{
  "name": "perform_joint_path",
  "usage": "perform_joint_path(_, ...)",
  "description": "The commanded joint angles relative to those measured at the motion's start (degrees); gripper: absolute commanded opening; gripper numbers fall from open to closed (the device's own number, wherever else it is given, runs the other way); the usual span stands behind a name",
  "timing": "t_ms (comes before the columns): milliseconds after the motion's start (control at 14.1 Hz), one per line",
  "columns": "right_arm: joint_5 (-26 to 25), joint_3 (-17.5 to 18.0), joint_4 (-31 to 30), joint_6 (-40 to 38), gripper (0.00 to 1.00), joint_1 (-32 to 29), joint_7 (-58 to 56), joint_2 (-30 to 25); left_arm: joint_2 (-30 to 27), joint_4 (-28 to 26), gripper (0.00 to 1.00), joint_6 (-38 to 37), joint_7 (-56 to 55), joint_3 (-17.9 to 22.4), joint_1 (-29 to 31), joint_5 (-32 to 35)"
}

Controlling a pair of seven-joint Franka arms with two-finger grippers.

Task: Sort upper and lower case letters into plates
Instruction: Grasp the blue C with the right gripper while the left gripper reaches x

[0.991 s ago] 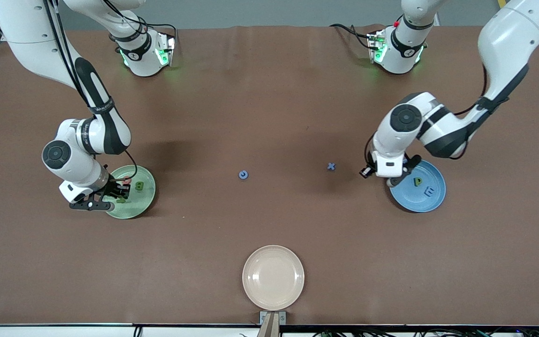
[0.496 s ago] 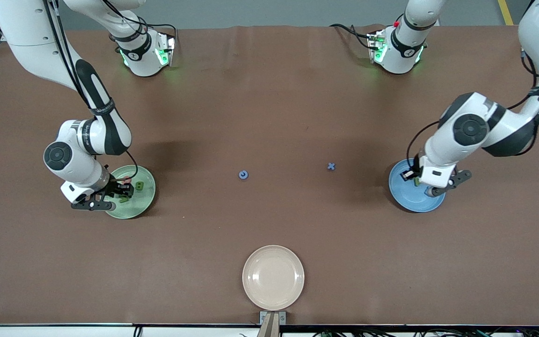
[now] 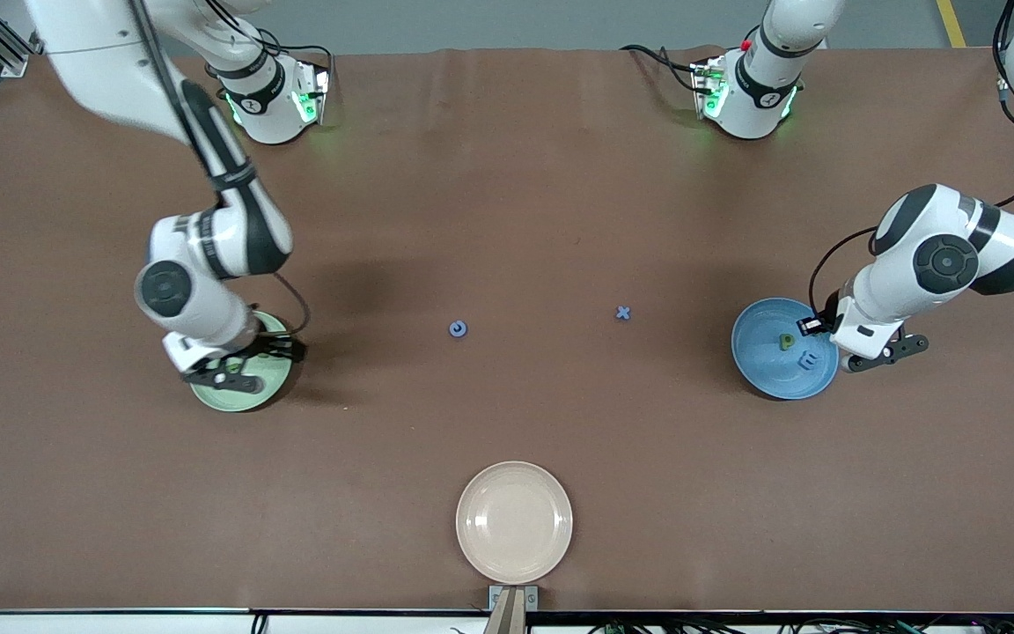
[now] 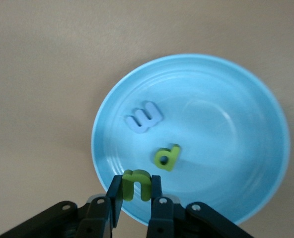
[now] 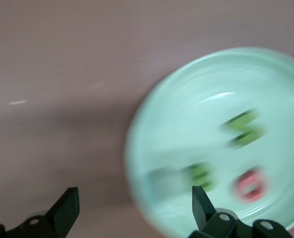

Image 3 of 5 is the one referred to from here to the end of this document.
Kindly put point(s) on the mint green round plate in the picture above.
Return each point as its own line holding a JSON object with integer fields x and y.
{"x": 247, "y": 401}

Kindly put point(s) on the green wooden letter d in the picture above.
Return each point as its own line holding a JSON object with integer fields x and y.
{"x": 787, "y": 342}

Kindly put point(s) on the white table edge rail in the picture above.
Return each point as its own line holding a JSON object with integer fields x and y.
{"x": 76, "y": 623}

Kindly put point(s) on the metal bracket with post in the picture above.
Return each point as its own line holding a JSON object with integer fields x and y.
{"x": 513, "y": 608}

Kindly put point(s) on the beige round plate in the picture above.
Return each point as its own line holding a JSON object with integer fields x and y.
{"x": 514, "y": 523}

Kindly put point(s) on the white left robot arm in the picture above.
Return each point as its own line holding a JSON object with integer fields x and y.
{"x": 885, "y": 286}

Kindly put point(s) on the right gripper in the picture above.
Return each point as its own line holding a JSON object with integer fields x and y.
{"x": 275, "y": 346}

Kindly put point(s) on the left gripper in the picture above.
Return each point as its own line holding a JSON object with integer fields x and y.
{"x": 826, "y": 317}

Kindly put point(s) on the blue wooden letter C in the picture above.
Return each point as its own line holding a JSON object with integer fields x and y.
{"x": 458, "y": 329}

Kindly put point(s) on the light blue round plate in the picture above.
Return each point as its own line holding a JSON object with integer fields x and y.
{"x": 767, "y": 365}

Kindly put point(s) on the pale blue letter m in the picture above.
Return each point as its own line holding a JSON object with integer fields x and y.
{"x": 810, "y": 360}

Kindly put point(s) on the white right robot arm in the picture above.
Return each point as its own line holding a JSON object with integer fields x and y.
{"x": 102, "y": 53}

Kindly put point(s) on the brown table mat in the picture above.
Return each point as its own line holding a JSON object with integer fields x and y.
{"x": 507, "y": 176}

